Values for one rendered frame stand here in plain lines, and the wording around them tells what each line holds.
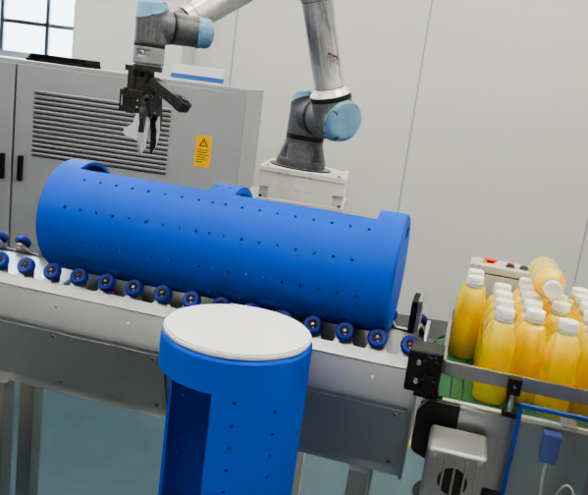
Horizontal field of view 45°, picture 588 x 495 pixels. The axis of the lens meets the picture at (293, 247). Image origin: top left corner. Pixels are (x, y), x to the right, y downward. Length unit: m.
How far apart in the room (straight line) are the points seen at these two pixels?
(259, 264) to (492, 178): 3.12
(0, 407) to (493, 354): 1.29
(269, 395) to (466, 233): 3.45
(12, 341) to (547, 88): 3.50
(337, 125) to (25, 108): 1.93
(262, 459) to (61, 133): 2.47
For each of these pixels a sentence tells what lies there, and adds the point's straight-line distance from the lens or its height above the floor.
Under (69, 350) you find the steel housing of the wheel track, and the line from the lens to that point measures 1.91.
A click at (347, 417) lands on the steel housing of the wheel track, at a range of 1.70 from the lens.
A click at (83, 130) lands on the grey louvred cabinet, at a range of 3.50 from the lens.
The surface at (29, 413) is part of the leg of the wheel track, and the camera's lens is 2.26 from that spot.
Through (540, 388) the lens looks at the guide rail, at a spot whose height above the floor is 0.96.
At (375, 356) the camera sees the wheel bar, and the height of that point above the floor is 0.92.
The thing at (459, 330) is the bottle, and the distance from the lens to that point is 1.78.
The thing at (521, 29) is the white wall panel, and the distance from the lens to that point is 4.60.
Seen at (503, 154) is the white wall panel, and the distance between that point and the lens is 4.59.
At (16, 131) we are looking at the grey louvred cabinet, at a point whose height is 1.12.
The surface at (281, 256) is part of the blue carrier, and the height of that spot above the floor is 1.12.
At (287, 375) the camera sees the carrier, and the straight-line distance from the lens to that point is 1.28.
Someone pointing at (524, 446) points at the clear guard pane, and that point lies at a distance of 1.52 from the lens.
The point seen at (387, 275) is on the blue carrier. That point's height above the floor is 1.12.
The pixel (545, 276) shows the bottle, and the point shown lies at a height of 1.15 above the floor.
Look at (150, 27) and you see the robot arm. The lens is 1.80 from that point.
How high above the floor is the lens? 1.48
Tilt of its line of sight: 13 degrees down
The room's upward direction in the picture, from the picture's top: 7 degrees clockwise
